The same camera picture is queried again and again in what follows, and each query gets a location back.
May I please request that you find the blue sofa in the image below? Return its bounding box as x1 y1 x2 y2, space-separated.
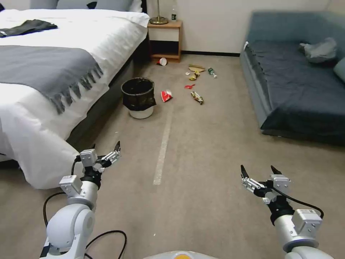
239 10 345 148

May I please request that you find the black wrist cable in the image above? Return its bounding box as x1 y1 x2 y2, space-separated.
71 155 82 177
271 187 325 218

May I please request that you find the dark grey bed base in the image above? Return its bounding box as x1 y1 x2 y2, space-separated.
64 33 150 152

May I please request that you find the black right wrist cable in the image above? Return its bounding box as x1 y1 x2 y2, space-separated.
271 187 325 218

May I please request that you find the crushed red white carton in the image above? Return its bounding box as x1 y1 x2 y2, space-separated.
160 89 174 103

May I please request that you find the brass lamp base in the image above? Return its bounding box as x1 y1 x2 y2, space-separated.
149 0 169 25

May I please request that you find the black trash bag liner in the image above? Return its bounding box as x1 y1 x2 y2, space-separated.
121 77 157 112

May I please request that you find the black looping base cable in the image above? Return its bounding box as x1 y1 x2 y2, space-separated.
84 230 128 259

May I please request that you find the white bed duvet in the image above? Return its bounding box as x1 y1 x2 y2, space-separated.
0 8 150 190

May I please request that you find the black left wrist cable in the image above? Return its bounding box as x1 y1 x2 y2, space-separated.
71 155 82 177

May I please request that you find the white trash can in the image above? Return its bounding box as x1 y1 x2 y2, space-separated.
121 77 157 119

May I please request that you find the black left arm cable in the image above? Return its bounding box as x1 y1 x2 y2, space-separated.
43 192 66 228

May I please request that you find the crumpled grey bag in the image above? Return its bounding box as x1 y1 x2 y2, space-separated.
299 37 339 64

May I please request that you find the grey fringed throw blanket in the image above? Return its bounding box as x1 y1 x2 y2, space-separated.
0 45 105 114

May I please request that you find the black folded garment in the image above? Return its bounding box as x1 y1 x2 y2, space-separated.
0 19 58 38

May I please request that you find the large grey pillow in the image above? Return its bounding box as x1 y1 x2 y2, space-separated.
55 0 134 12

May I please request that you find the wooden nightstand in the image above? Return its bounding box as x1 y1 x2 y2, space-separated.
147 20 183 63

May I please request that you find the teal cushion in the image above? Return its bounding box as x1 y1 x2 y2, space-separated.
333 56 345 83

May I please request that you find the black baseboard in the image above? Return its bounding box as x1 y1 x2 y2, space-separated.
181 50 241 58

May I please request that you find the small grey pillow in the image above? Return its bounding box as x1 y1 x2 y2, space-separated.
28 0 59 10

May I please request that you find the white pillow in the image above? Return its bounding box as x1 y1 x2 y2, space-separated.
129 0 143 13

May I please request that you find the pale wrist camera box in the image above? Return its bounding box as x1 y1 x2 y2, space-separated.
269 174 292 194
79 149 98 169

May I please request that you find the white floor tape strip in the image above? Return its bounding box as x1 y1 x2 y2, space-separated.
153 107 175 186

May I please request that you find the brown yellow snack wrapper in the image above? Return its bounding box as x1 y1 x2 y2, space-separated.
190 91 204 105

